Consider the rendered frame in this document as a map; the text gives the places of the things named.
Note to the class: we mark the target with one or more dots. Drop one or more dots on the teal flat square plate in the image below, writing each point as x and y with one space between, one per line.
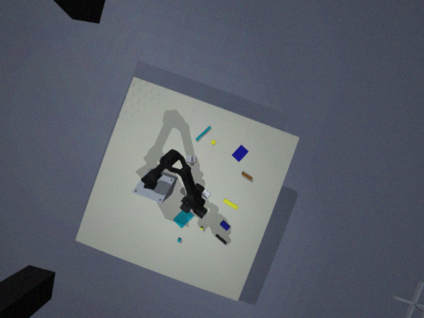
182 218

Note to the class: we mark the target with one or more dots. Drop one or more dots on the yellow flat bar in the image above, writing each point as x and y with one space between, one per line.
230 204

